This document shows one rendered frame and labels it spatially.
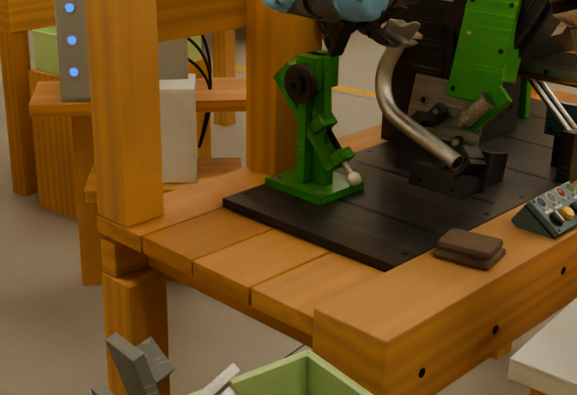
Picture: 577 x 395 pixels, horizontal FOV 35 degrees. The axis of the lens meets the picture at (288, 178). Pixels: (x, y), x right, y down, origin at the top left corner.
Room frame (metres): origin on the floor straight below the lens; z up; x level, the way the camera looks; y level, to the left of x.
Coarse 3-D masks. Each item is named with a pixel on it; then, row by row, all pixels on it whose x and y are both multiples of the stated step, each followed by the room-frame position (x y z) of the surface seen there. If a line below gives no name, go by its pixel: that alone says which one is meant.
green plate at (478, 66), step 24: (480, 0) 1.81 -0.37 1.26; (504, 0) 1.78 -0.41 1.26; (480, 24) 1.79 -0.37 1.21; (504, 24) 1.76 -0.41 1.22; (456, 48) 1.81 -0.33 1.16; (480, 48) 1.78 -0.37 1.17; (504, 48) 1.74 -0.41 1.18; (456, 72) 1.80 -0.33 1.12; (480, 72) 1.76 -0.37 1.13; (504, 72) 1.73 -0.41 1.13; (456, 96) 1.78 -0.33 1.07
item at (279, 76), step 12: (288, 96) 1.72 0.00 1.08; (312, 108) 1.70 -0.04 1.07; (312, 120) 1.69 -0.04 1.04; (324, 120) 1.68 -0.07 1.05; (336, 120) 1.70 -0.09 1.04; (312, 132) 1.68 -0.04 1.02; (312, 144) 1.68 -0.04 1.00; (324, 144) 1.68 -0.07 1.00; (336, 144) 1.67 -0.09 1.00; (324, 156) 1.66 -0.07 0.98; (336, 156) 1.65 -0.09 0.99; (348, 156) 1.65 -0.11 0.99; (336, 168) 1.66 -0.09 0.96
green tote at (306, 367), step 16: (304, 352) 0.99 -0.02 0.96; (256, 368) 0.95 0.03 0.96; (272, 368) 0.95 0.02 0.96; (288, 368) 0.96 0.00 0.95; (304, 368) 0.97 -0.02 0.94; (320, 368) 0.96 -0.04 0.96; (336, 368) 0.95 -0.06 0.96; (240, 384) 0.92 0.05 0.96; (256, 384) 0.93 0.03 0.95; (272, 384) 0.95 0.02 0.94; (288, 384) 0.96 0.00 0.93; (304, 384) 0.98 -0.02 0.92; (320, 384) 0.95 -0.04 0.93; (336, 384) 0.93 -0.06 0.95; (352, 384) 0.92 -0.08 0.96
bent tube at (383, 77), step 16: (416, 32) 1.64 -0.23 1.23; (400, 48) 1.64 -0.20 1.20; (384, 64) 1.64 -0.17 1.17; (384, 80) 1.64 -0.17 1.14; (384, 96) 1.63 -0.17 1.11; (384, 112) 1.62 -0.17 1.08; (400, 112) 1.60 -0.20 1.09; (400, 128) 1.58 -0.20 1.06; (416, 128) 1.56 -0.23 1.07; (432, 144) 1.53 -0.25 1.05; (448, 160) 1.50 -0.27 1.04
